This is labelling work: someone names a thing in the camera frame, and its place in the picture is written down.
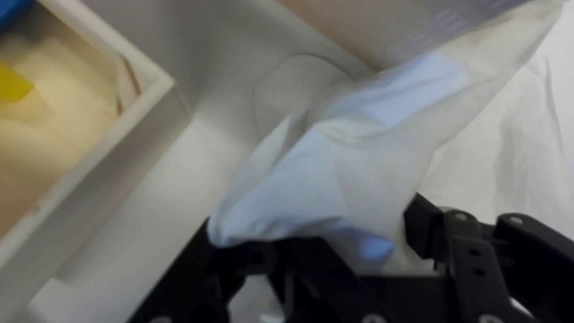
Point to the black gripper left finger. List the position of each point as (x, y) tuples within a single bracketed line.
[(198, 287)]

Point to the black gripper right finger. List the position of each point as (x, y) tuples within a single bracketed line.
[(496, 269)]

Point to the clear plastic bag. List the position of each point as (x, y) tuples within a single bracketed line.
[(335, 180)]

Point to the small wooden tray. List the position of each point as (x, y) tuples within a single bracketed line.
[(91, 119)]

